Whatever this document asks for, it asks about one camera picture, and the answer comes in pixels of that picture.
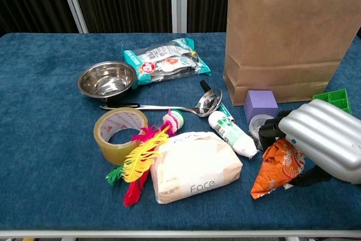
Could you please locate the blue table cloth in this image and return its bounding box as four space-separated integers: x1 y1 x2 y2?
0 32 361 232

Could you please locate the green marker with black cap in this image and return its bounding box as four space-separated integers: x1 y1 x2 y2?
200 80 235 122

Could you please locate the orange snack packet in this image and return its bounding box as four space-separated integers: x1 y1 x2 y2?
250 138 306 200

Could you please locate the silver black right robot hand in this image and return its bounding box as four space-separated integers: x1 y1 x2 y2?
258 99 361 188

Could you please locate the white table frame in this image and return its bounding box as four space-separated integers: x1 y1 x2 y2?
0 229 361 239

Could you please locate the stainless steel bowl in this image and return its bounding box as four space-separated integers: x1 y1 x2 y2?
77 60 138 103

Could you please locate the stainless steel ladle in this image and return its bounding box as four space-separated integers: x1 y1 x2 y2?
99 87 223 118

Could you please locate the brown paper bag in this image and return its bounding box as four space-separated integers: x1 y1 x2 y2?
222 0 361 107

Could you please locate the teal clear snack packet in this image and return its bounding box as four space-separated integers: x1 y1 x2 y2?
121 37 212 89

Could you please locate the white partition frame post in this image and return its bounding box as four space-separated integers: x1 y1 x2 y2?
55 0 90 33
170 0 188 33

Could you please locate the white Face tissue pack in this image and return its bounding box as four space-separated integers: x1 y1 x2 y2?
150 131 244 204

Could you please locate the green plastic grid tray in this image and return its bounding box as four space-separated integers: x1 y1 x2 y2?
312 89 353 115

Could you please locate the clear round pin box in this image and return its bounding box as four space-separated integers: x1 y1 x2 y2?
248 113 276 148

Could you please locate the colourful feather shuttlecock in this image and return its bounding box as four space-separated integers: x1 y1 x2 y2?
105 108 186 207

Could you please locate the white green tube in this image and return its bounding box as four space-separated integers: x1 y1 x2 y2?
208 110 260 159

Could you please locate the clear packing tape roll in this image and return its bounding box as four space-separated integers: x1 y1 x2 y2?
93 107 149 166

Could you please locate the purple foam cube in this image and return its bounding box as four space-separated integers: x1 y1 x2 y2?
244 90 279 124

